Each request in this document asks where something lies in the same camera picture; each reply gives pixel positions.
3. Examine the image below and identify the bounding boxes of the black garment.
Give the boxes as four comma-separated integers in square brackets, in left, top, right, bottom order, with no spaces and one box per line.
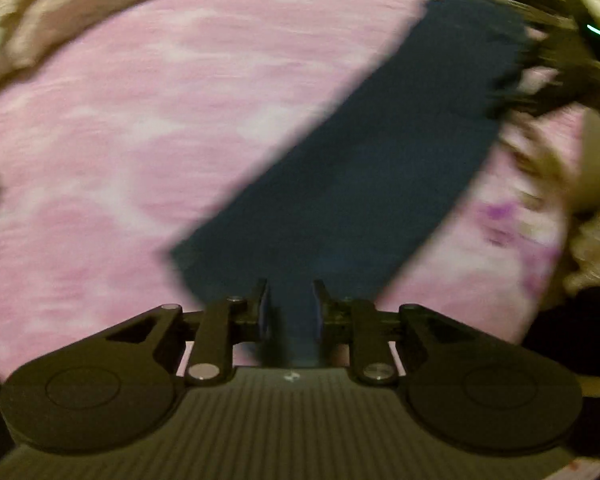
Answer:
[522,285,600,378]

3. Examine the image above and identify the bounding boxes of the blue denim jeans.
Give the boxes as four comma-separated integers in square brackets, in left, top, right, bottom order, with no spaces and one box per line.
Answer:
[169,0,538,368]

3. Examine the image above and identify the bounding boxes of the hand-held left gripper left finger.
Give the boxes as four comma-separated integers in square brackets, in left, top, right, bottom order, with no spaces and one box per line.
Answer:
[105,279,272,387]

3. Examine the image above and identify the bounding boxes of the grey textured pillow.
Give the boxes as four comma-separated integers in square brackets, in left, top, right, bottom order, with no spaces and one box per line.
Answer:
[0,0,181,96]

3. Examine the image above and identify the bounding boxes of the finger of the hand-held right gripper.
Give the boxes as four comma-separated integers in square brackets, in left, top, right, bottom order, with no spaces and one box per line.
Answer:
[500,47,600,118]
[480,0,588,36]

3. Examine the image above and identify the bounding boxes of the pink floral bed sheet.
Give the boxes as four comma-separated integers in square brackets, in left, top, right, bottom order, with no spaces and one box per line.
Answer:
[0,0,581,381]

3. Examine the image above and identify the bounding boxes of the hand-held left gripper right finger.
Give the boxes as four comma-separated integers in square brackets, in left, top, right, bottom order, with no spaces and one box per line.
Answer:
[312,280,473,387]

